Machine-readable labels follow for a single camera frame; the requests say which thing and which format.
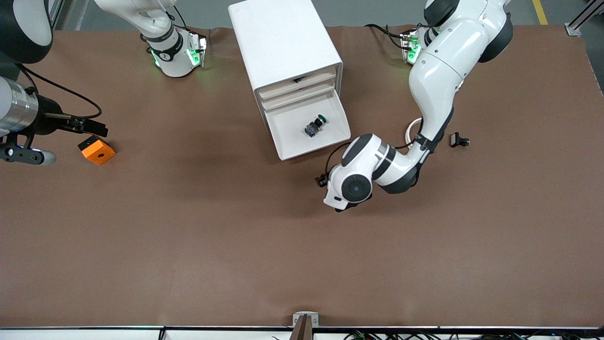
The white table edge rail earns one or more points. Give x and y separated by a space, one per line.
94 334

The green push button switch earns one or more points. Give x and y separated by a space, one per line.
311 129

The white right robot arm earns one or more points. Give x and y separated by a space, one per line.
165 52

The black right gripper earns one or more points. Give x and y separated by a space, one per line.
47 116

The small black electrical component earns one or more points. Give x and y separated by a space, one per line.
455 140

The grey metal bracket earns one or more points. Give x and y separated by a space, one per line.
297 317

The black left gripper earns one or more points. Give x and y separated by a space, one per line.
322 181

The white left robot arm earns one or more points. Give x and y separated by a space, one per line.
439 71

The orange block with black side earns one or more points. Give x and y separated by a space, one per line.
99 152

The aluminium frame profile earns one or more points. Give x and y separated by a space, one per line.
573 29
56 12

